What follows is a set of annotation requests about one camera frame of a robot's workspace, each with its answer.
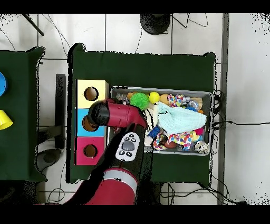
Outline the wooden box with three holes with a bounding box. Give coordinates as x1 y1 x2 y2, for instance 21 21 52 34
75 79 110 165

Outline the mint green cloth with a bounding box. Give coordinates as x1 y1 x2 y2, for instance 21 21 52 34
157 101 207 135

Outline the grey round stand foot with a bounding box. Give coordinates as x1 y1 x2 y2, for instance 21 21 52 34
35 148 62 170

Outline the yellow ball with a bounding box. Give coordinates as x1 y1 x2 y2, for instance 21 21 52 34
148 91 161 104

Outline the yellow cup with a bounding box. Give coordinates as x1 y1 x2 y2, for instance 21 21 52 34
0 109 13 130

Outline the green spiky rubber ball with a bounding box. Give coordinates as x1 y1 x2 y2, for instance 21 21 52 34
129 92 149 111

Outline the green cloth side table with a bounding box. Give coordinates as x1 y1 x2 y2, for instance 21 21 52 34
0 46 46 182

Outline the silver crushed can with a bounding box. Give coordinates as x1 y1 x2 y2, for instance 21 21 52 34
195 141 209 154

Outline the black pole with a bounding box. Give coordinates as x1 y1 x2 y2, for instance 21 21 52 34
22 13 45 36

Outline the dark green table cloth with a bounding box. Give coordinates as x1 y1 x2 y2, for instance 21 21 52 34
67 42 218 186

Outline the small colourful dotted cloth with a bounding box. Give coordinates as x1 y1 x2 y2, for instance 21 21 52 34
167 94 186 107

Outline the black panel stand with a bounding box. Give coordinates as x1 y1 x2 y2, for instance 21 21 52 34
55 73 67 148

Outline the black cable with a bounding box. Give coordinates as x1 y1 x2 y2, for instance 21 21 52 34
213 119 270 127

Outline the large colourful dotted cloth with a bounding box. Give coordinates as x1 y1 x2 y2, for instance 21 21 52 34
152 132 199 151

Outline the cream white cloth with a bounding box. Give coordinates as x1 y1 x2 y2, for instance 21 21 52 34
145 105 160 146

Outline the shallow clear mesh bin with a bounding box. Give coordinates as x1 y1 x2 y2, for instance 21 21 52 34
107 86 213 156

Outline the black round stand base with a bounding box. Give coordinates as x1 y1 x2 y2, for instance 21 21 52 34
140 13 171 35

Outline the blue round object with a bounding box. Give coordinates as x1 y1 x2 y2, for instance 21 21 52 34
0 71 8 96

